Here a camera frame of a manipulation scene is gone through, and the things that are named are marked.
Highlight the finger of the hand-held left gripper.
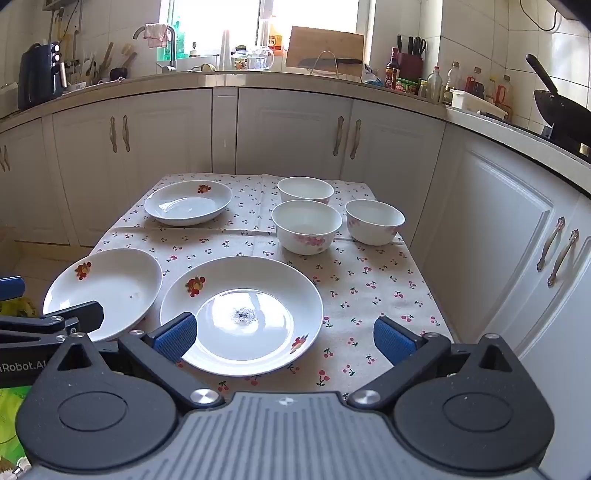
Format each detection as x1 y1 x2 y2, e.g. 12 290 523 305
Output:
0 276 25 303
0 301 105 344

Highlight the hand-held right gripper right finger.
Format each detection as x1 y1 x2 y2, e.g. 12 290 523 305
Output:
346 316 525 414

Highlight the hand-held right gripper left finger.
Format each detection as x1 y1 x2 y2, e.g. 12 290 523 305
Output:
53 311 227 414

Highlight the white fruit print plate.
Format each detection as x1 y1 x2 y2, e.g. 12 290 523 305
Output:
159 256 324 378
42 248 164 342
143 180 234 227

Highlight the white pink floral bowl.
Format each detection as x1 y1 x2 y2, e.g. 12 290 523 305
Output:
271 199 343 256
345 198 406 247
277 176 335 206

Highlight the yellow plastic bag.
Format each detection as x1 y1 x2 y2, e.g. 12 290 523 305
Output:
0 296 38 319

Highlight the green tissue packet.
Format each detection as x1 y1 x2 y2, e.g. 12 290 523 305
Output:
0 385 34 462

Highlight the cherry print tablecloth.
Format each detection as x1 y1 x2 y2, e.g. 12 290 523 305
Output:
88 173 455 402

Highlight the narrow white cabinet panel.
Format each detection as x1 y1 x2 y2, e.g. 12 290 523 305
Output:
212 88 239 175

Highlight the black air fryer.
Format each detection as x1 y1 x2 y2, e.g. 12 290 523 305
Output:
17 41 68 110

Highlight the group of kitchen utensils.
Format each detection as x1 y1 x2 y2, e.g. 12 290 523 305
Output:
69 41 139 86

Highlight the white plastic container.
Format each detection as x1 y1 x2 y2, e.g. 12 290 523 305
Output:
450 89 509 120

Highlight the clear glass bottle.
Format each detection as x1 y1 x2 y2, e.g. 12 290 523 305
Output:
427 66 443 103

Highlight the tall condiment bottle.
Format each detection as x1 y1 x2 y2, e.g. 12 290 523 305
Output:
444 61 462 104

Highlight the red condiment jug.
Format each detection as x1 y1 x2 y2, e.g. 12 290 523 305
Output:
465 68 485 99

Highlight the dark soy sauce bottle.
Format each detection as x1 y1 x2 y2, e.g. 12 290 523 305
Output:
385 47 401 89

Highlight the knife block with knives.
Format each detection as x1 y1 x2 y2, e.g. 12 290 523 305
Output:
397 36 428 80

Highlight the black wok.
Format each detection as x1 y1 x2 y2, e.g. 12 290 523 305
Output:
525 54 591 155

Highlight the metal kitchen faucet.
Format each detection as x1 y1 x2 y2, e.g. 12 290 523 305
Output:
133 25 178 72

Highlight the glass pitcher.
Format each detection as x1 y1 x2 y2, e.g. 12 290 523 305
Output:
249 46 275 71

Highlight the pink dish cloth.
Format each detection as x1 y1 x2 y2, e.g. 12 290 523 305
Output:
143 23 169 48

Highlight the green dish soap bottle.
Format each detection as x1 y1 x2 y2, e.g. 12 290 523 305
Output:
172 16 186 58

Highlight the wooden cutting board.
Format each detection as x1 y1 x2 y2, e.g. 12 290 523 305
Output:
285 26 365 75

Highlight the kitchen window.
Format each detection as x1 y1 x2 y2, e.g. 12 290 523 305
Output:
161 0 370 61

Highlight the range hood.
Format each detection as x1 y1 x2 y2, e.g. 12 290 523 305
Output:
547 0 591 21

